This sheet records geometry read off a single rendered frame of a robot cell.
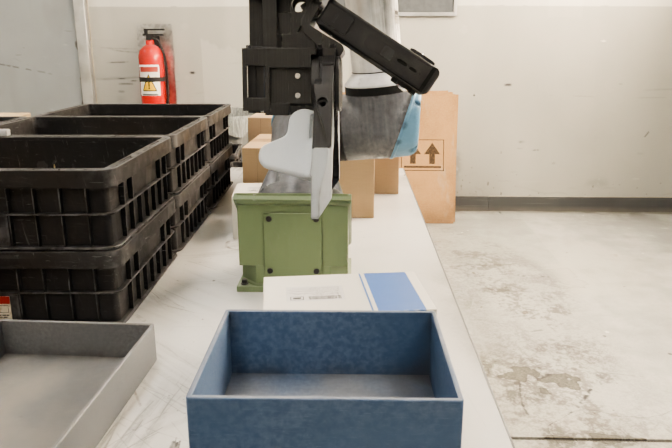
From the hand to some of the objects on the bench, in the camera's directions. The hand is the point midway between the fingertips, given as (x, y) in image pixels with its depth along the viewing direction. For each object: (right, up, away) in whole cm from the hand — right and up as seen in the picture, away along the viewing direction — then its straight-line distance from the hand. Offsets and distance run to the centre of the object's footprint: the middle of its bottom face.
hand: (330, 206), depth 55 cm
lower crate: (-48, -7, +71) cm, 86 cm away
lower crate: (-48, -14, +42) cm, 66 cm away
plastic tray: (-33, -23, +9) cm, 41 cm away
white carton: (+2, -20, +22) cm, 29 cm away
